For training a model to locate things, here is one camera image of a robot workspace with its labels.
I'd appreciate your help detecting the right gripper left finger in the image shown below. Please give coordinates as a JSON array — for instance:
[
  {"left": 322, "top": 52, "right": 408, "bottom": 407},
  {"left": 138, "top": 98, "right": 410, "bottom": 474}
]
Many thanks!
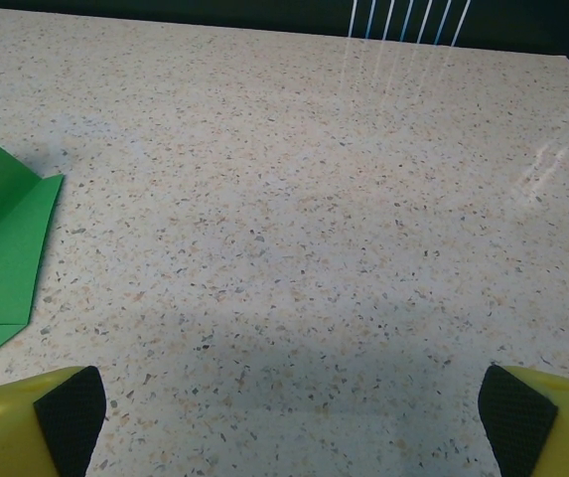
[{"left": 0, "top": 365, "right": 108, "bottom": 477}]

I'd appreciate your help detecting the green paper sheet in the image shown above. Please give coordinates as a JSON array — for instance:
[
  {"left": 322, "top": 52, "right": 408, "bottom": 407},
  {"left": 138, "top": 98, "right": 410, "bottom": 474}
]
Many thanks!
[{"left": 0, "top": 124, "right": 66, "bottom": 374}]

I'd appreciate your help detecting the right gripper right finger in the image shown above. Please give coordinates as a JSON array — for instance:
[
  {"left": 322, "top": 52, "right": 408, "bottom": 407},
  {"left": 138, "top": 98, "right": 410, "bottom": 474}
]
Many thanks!
[{"left": 477, "top": 365, "right": 569, "bottom": 477}]

